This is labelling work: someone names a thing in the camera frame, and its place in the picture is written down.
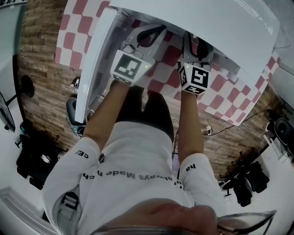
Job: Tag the person's left forearm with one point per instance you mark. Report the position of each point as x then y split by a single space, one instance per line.
105 119

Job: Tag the white microwave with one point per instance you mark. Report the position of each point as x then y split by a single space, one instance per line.
206 27

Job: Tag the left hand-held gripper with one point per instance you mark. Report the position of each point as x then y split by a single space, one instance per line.
128 67

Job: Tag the person's right forearm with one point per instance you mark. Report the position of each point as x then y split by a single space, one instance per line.
190 128

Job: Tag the white power strip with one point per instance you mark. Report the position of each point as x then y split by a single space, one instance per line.
207 130

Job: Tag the black stool seat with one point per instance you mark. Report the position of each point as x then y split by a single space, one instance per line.
71 110

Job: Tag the black bags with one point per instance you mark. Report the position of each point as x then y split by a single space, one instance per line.
34 160

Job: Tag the person's eyeglasses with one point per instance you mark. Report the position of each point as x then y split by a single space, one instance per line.
248 223

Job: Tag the red white checkered tablecloth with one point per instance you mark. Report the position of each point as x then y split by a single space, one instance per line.
220 96

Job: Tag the black round stool base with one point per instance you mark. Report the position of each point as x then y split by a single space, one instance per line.
27 86

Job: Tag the person's head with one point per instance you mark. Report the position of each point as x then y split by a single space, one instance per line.
160 218

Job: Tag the person's black shorts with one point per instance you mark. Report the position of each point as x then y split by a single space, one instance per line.
158 112

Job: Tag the person's white printed t-shirt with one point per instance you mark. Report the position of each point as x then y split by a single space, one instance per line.
137 174

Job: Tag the black office chair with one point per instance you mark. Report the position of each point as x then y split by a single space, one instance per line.
250 179

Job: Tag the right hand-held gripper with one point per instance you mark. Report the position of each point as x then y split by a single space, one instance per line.
195 78

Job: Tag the small white floor device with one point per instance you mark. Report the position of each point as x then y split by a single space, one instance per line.
74 86

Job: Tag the black padded chair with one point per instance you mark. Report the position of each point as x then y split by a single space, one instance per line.
282 130

